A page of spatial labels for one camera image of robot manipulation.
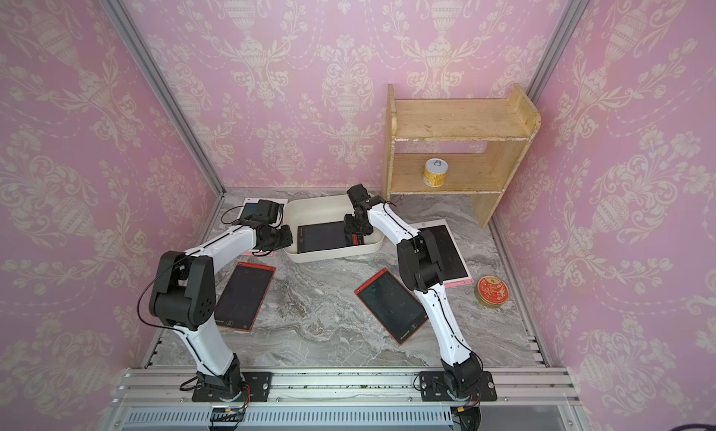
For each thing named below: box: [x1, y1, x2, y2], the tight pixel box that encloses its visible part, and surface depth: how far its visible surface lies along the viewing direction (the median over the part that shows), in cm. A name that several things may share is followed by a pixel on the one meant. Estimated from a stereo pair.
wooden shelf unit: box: [384, 84, 542, 230], surface depth 85 cm
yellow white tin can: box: [423, 157, 449, 188], surface depth 94 cm
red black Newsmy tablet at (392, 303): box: [354, 267, 429, 346], surface depth 91 cm
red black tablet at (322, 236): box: [296, 221, 365, 254], surface depth 107 cm
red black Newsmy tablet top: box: [214, 262, 277, 333], surface depth 92 cm
